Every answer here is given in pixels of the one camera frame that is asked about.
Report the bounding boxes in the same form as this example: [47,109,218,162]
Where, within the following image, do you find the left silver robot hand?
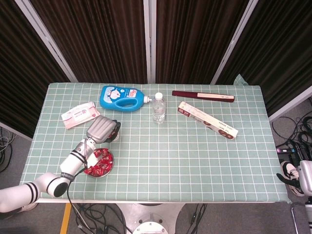
[86,116,122,144]

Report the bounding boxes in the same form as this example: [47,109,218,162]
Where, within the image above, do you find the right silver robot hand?
[276,143,312,194]

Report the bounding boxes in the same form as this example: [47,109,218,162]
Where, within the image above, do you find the metal bowl of red candies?
[83,147,115,178]

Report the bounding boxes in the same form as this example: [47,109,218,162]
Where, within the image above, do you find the white black sneaker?
[279,160,305,197]

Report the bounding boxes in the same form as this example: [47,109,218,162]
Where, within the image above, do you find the pink wet wipes pack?
[60,101,101,130]

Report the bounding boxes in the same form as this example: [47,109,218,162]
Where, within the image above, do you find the blue detergent bottle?
[99,85,153,113]

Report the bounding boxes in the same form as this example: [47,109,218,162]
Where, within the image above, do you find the black power strip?
[275,145,297,154]

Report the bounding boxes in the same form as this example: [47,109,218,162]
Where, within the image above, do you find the clear water bottle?
[152,92,167,125]

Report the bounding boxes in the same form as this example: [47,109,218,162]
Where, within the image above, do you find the green checked tablecloth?
[15,74,292,204]

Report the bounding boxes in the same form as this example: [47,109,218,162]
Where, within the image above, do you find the dark red long case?
[172,90,236,103]

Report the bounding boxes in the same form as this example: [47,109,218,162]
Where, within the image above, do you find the dark brown curtain panel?
[29,0,148,83]
[156,0,249,85]
[0,0,71,138]
[215,0,312,115]

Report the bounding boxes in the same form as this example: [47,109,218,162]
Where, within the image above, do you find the yellow floor tape strip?
[59,203,73,234]

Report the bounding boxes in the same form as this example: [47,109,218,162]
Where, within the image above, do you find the baking paper box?
[177,101,239,141]

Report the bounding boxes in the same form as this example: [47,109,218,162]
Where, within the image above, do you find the black floor cable bundle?
[272,116,312,147]
[0,126,18,173]
[65,203,134,234]

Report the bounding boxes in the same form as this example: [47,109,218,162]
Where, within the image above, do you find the white partition frame rail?
[0,121,34,141]
[268,85,312,122]

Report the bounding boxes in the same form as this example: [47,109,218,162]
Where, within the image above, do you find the white metal table frame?
[36,198,290,205]

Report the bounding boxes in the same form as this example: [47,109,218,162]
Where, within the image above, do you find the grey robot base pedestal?
[117,203,186,234]

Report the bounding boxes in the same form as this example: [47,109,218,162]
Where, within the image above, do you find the white partition frame post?
[210,0,257,85]
[14,0,79,83]
[143,0,156,83]

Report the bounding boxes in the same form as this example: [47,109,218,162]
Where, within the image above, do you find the black cable with plug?
[187,203,208,234]

